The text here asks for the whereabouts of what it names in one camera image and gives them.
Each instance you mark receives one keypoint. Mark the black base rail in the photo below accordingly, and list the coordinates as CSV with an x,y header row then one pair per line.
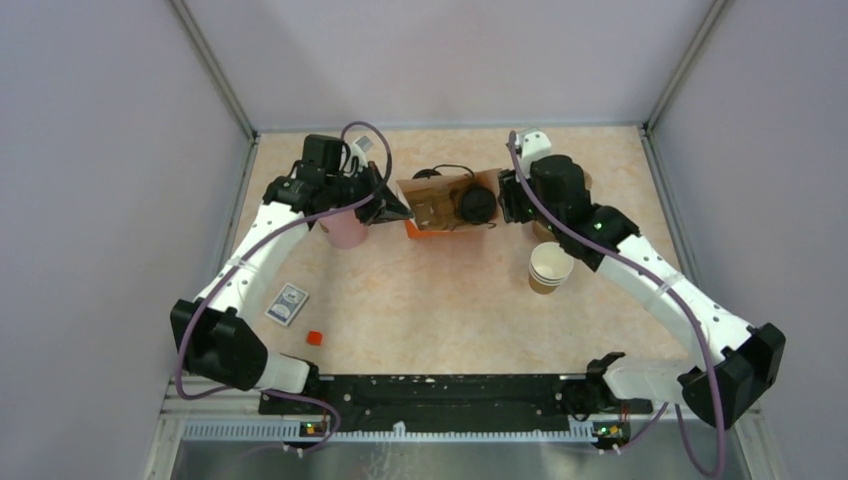
x,y
496,403

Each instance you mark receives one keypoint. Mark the black coffee cup lid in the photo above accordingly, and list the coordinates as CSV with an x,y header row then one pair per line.
x,y
477,205

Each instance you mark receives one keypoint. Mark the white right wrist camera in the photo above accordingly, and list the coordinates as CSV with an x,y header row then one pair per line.
x,y
531,145

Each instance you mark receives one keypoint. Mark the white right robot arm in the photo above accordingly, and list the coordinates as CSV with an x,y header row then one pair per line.
x,y
732,362

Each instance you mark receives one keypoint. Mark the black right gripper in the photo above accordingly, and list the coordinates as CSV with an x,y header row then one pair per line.
x,y
512,187

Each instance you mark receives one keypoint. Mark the blue playing card box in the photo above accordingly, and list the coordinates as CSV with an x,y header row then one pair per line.
x,y
287,304

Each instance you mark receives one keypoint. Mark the brown paper coffee cup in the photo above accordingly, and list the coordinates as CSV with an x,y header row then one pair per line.
x,y
455,198

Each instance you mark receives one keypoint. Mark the cardboard cup carrier stack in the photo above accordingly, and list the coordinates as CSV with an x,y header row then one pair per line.
x,y
542,231

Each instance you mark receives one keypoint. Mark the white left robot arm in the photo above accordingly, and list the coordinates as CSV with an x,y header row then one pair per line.
x,y
213,332

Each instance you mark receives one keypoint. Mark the small red cube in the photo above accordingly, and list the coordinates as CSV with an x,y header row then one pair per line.
x,y
314,338

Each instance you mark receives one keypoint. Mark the pink straw holder cup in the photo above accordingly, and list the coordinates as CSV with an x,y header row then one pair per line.
x,y
344,230

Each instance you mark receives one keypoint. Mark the brown paper cup stack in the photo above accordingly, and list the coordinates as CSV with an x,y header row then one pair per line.
x,y
549,267

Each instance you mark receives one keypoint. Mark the single cardboard cup carrier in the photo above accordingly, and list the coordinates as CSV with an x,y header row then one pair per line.
x,y
432,210

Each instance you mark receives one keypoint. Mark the orange paper bag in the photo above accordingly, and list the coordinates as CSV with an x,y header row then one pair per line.
x,y
463,180

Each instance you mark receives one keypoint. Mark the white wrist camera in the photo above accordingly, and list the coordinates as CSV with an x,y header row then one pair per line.
x,y
531,145
359,149

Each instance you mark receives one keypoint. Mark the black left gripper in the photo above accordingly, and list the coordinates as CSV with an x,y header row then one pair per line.
x,y
385,205

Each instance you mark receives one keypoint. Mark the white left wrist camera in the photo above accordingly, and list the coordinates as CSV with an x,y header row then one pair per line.
x,y
359,149

